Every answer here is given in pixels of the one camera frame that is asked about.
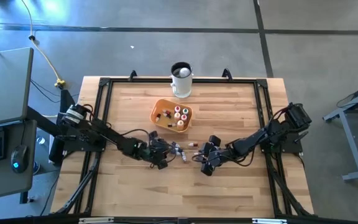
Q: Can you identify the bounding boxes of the yellow plastic basket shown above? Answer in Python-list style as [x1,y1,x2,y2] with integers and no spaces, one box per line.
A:
[149,98,194,134]

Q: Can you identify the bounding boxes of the black desk leg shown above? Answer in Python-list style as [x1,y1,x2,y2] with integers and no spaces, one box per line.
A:
[26,88,77,138]

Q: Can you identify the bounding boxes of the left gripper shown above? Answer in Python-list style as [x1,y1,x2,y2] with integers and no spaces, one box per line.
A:
[135,130,177,170]

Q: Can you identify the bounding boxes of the black rectangular box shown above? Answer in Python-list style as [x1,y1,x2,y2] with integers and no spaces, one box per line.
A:
[48,136,67,165]

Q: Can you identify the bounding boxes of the black computer mouse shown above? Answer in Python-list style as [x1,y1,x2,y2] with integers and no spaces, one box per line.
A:
[10,144,30,174]

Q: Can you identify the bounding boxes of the yellow power cable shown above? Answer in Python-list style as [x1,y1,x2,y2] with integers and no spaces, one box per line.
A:
[19,0,67,90]

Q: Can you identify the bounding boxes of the white cylindrical canister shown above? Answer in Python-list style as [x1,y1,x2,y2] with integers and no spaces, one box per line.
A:
[170,61,195,99]

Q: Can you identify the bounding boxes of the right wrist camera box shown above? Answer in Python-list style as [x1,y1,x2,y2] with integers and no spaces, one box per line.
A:
[212,146,227,161]

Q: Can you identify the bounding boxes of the black aluminium table frame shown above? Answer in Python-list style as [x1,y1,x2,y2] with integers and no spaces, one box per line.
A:
[50,68,315,218]

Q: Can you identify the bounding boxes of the grey metal table frame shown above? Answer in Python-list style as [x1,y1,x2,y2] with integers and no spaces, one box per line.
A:
[323,77,358,182]

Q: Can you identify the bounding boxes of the grey monitor panel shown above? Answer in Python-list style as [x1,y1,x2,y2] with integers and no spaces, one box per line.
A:
[0,47,34,128]

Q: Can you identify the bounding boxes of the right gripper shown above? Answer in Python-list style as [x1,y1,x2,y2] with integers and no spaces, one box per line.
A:
[196,134,231,177]

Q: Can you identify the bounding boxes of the silver bracket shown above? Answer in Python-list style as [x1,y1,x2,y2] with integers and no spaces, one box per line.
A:
[78,217,115,224]
[252,218,288,224]

